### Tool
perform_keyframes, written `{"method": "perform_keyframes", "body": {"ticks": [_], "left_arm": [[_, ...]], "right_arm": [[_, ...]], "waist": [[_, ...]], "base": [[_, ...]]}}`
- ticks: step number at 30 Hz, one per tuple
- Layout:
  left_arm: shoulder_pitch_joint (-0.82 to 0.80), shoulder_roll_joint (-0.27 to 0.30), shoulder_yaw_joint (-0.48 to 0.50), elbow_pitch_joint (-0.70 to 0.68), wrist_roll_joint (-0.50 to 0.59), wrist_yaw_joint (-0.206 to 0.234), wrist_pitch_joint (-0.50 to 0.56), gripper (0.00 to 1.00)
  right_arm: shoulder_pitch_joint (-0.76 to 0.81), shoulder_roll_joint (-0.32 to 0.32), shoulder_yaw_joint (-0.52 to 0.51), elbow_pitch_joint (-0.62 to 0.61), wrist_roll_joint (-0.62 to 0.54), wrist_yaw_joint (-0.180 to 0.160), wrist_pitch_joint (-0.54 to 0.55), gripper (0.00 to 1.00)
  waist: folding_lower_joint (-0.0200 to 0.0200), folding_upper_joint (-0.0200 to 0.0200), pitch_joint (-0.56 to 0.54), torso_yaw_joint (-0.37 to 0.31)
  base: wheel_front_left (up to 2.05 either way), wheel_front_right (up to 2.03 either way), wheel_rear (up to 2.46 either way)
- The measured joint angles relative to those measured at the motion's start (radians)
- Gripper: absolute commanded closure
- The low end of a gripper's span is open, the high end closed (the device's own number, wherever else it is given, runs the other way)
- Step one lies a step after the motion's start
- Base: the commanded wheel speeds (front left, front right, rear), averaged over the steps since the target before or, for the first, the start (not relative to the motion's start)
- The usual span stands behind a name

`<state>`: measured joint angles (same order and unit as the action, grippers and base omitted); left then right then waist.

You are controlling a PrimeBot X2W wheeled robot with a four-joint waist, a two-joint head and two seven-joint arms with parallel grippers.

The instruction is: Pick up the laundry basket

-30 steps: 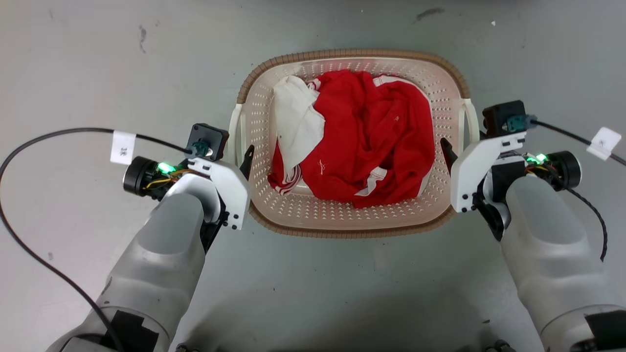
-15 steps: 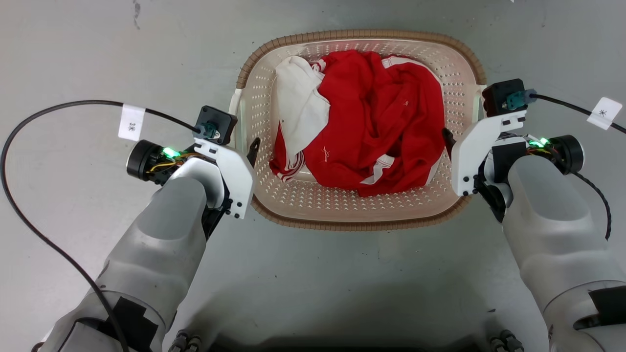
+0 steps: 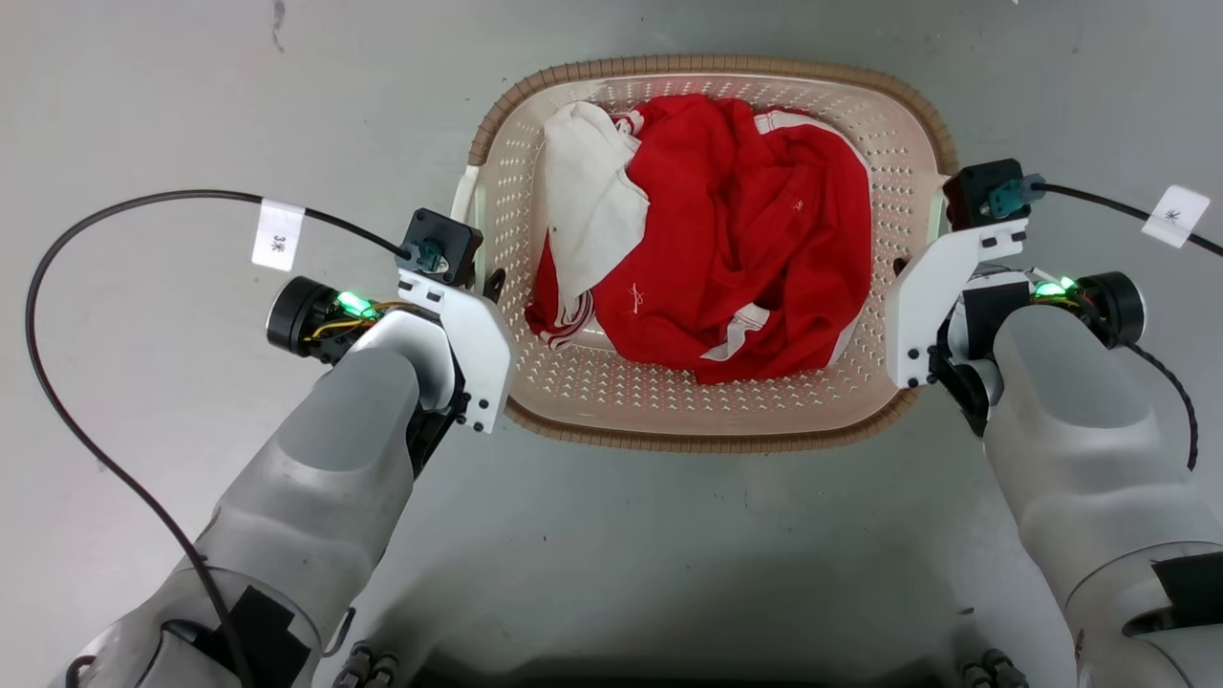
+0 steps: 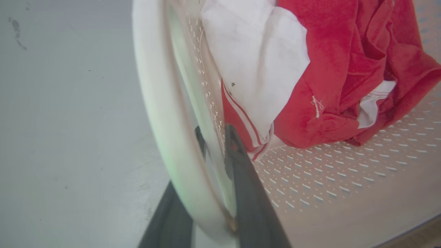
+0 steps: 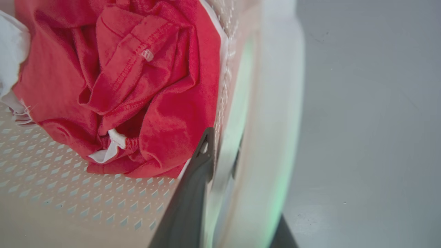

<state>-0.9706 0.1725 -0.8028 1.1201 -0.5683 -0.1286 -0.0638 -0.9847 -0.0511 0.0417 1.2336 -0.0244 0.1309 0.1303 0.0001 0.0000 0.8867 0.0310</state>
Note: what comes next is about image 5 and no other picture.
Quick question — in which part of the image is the red crumpled garment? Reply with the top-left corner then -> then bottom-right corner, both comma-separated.
12,0 -> 222,179

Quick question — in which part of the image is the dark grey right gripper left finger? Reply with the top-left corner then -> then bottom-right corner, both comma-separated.
148,127 -> 216,248

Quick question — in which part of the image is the white perforated plastic laundry basket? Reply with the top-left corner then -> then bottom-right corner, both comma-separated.
0,0 -> 306,248

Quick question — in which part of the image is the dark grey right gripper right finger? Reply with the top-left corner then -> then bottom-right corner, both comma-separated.
269,215 -> 299,248

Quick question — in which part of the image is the white crumpled garment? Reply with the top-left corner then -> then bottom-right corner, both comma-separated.
0,10 -> 35,125

